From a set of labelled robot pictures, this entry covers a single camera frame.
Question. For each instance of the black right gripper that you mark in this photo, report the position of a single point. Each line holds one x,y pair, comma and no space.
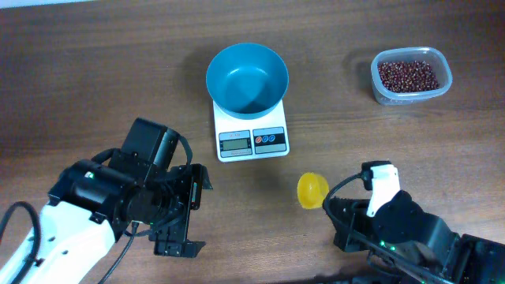
345,218

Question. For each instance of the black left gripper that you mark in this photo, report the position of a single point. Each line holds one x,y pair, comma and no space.
200,244

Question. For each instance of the yellow plastic measuring scoop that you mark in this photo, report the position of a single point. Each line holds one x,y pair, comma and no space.
312,189

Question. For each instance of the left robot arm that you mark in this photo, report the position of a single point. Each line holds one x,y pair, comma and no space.
92,206

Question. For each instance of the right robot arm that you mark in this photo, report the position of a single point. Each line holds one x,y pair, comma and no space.
418,244

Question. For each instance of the white digital kitchen scale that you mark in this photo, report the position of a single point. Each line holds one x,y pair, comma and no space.
248,139

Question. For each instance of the teal plastic bowl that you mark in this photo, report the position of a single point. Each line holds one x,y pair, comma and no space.
247,80

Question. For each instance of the clear plastic food container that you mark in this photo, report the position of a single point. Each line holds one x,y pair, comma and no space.
409,54

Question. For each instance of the red adzuki beans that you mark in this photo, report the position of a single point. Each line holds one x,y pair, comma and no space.
408,77

